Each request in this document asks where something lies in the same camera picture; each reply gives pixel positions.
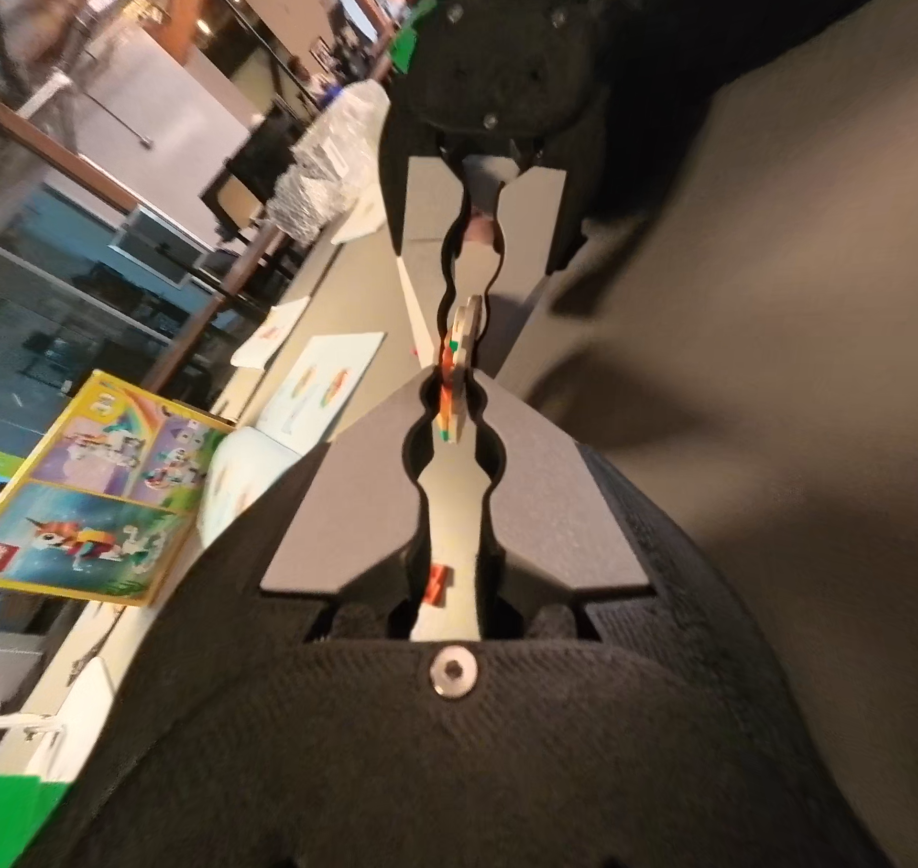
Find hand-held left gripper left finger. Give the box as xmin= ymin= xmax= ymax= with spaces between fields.
xmin=260 ymin=370 xmax=441 ymax=641

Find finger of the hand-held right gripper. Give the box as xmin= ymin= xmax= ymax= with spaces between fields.
xmin=473 ymin=164 xmax=569 ymax=379
xmin=396 ymin=154 xmax=472 ymax=370

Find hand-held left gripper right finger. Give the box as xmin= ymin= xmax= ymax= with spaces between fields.
xmin=468 ymin=369 xmax=651 ymax=641

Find round multicolour lego build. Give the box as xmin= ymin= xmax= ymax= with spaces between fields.
xmin=433 ymin=294 xmax=490 ymax=447

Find person's right forearm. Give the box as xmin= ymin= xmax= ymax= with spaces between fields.
xmin=567 ymin=0 xmax=918 ymax=238

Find lego set box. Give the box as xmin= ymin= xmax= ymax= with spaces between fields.
xmin=0 ymin=369 xmax=238 ymax=608

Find white paper sheet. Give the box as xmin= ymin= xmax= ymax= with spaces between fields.
xmin=330 ymin=178 xmax=389 ymax=243

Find crumpled clear plastic bags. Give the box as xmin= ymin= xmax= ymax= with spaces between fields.
xmin=268 ymin=79 xmax=393 ymax=242

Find open instruction booklet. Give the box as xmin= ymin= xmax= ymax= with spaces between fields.
xmin=197 ymin=330 xmax=388 ymax=551

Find black chair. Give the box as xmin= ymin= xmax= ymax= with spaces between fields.
xmin=200 ymin=104 xmax=317 ymax=239

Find closed instruction booklet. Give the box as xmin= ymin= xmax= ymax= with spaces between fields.
xmin=231 ymin=295 xmax=311 ymax=369

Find green divided plastic bin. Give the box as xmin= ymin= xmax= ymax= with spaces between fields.
xmin=0 ymin=775 xmax=74 ymax=868

